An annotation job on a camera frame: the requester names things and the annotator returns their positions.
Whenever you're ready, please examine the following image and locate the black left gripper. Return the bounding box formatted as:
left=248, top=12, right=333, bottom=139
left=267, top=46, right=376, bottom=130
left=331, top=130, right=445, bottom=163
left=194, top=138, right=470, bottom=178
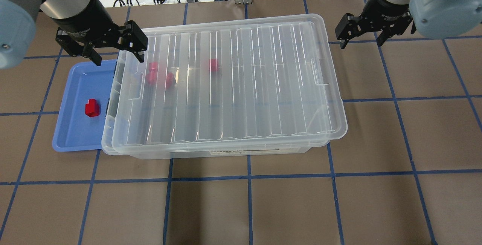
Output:
left=56, top=20, right=148, bottom=66

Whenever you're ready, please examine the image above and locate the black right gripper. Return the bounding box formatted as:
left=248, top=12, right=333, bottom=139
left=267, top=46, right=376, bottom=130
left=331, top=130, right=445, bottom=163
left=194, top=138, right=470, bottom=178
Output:
left=335, top=11, right=413, bottom=50

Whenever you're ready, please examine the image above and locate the red block with stud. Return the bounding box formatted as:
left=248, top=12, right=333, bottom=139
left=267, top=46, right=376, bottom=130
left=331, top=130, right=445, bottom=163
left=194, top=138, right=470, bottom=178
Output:
left=84, top=99, right=100, bottom=118

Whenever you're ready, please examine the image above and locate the clear plastic box lid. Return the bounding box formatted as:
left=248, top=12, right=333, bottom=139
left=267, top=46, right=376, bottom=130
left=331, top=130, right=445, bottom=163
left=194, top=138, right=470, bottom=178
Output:
left=102, top=14, right=348, bottom=159

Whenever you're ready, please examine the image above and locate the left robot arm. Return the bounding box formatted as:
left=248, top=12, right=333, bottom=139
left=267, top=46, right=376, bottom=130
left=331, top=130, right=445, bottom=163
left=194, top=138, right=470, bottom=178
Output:
left=0, top=0, right=148, bottom=69

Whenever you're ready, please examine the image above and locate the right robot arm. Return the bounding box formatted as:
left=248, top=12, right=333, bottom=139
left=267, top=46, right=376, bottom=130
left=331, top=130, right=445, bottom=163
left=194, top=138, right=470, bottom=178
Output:
left=335, top=0, right=482, bottom=49

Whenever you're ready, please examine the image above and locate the red block upper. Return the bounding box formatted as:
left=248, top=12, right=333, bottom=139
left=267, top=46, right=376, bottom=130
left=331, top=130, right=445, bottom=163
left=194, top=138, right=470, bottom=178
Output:
left=146, top=62, right=159, bottom=86

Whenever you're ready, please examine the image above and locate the clear plastic storage box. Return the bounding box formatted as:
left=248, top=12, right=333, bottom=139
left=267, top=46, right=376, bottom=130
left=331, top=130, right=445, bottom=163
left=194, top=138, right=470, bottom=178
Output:
left=102, top=48, right=338, bottom=159

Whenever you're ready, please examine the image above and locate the blue plastic tray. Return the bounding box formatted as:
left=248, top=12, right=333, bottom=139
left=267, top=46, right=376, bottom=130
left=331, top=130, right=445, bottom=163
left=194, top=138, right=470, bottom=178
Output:
left=52, top=60, right=117, bottom=152

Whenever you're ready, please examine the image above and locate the red block far right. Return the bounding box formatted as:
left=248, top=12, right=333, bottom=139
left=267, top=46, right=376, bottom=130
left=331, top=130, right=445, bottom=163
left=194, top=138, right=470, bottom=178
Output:
left=208, top=58, right=220, bottom=73

